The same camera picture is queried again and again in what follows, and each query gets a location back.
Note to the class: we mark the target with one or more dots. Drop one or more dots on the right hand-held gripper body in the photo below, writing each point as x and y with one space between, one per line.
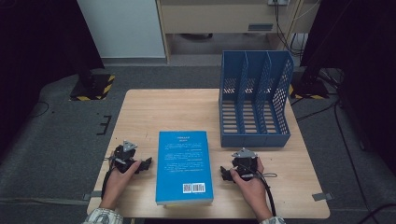
246 165

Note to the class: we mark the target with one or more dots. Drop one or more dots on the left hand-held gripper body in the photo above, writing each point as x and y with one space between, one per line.
123 155

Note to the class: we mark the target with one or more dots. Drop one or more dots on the blue plastic file rack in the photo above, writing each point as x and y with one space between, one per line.
253 137

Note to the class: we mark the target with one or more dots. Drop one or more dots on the light blue book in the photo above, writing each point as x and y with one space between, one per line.
183 165

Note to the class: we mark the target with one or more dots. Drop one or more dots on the person's right hand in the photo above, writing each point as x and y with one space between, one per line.
253 193

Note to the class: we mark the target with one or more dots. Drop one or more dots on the person's left hand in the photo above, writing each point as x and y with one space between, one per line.
116 186

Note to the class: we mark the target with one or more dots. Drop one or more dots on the grey tape strip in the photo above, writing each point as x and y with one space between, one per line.
322 196
91 196

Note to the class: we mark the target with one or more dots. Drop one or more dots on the black stand base hazard stripes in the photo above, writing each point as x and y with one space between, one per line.
308 88
91 87

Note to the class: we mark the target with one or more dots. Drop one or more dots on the white panel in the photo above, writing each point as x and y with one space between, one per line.
121 28

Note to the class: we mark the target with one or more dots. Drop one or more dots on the dark curtain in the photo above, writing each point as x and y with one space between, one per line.
37 46
367 46

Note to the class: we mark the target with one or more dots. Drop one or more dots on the white power strip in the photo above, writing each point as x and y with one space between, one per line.
278 2

